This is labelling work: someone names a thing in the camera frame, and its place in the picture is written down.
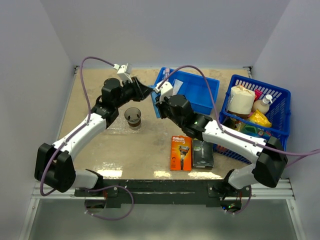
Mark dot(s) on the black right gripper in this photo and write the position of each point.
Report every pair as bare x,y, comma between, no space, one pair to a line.
160,106

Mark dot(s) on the blue plastic divided bin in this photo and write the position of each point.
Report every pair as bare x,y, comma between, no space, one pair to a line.
196,90

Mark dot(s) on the blue plastic shopping basket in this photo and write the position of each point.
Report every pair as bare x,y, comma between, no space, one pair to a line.
279,110

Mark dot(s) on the lotion pump bottle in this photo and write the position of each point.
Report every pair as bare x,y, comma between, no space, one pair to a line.
263,105

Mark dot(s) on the white toothpaste tube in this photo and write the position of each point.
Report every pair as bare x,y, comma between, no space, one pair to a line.
176,86

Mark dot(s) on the green black Gillette razor box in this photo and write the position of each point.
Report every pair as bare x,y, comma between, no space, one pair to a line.
202,154

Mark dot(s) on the orange Gillette Fusion5 razor box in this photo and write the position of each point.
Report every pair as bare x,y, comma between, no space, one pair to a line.
181,153

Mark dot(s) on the red blue packet in basket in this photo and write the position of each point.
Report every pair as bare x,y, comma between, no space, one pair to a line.
252,131

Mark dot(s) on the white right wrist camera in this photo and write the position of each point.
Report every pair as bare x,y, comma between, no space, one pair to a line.
163,89

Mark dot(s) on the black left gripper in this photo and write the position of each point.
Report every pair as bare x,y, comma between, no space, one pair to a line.
141,91

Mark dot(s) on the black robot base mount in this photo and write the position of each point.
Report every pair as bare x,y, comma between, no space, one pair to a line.
113,193

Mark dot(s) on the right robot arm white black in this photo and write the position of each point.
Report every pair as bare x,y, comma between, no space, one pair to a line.
267,158

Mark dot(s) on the yellow snack packet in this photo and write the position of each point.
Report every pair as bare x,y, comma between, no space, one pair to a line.
260,119

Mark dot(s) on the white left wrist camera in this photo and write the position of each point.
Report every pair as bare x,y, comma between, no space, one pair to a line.
124,72

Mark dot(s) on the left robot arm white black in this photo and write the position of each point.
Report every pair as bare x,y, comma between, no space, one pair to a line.
55,162

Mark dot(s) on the beige wrapped roll package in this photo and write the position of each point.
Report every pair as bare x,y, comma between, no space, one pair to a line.
240,100

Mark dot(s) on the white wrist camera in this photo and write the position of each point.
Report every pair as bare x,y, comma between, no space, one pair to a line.
124,72
163,89

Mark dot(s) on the pink wrapped toothbrush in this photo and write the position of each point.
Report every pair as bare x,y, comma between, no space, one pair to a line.
165,73

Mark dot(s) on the pink packet in basket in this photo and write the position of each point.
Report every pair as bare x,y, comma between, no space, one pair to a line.
258,94

